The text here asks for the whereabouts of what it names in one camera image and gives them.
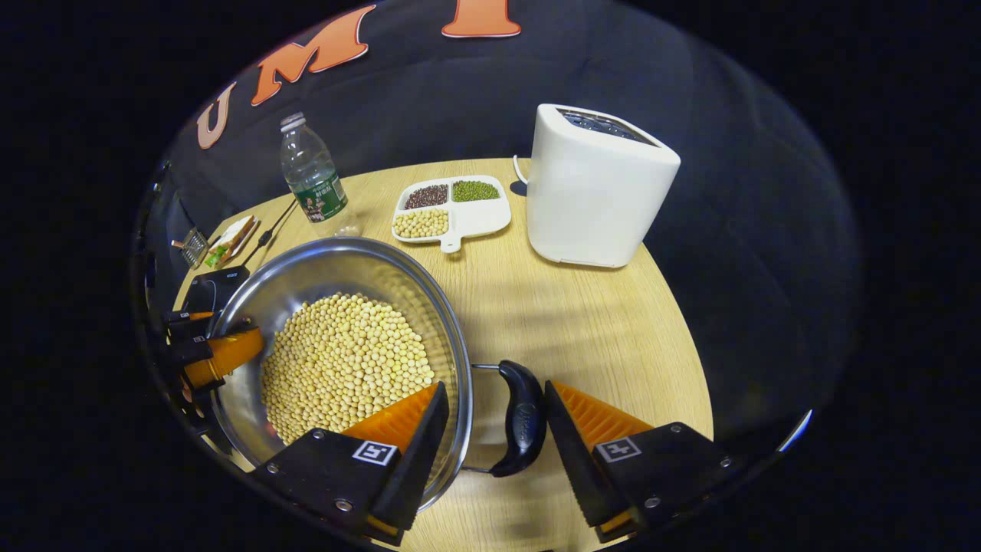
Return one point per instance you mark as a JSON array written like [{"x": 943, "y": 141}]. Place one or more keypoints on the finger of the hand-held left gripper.
[
  {"x": 222, "y": 353},
  {"x": 180, "y": 316}
]

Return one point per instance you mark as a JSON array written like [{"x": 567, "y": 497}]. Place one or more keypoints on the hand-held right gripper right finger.
[{"x": 575, "y": 460}]

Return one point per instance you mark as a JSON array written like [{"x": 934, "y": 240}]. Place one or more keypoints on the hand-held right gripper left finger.
[{"x": 421, "y": 468}]

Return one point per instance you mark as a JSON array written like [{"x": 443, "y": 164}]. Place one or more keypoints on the stainless steel pot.
[{"x": 322, "y": 268}]

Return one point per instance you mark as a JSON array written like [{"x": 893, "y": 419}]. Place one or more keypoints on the sandwich with lettuce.
[{"x": 234, "y": 238}]

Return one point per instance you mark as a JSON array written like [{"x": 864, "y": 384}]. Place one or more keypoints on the large pile of yellow soybeans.
[{"x": 345, "y": 360}]

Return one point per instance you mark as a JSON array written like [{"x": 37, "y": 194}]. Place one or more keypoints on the clear plastic water bottle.
[{"x": 314, "y": 184}]

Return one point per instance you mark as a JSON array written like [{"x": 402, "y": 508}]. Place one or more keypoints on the small pile of yellow soybeans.
[{"x": 421, "y": 222}]

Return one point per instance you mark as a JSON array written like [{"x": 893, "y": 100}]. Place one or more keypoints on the white toaster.
[{"x": 590, "y": 207}]

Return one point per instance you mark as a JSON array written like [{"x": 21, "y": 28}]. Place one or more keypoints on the white divided dish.
[{"x": 479, "y": 218}]

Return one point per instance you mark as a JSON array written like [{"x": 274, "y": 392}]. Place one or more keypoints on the pile of dark red beans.
[{"x": 427, "y": 196}]

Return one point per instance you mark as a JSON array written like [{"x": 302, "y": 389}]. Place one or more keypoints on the pile of green mung beans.
[{"x": 475, "y": 190}]

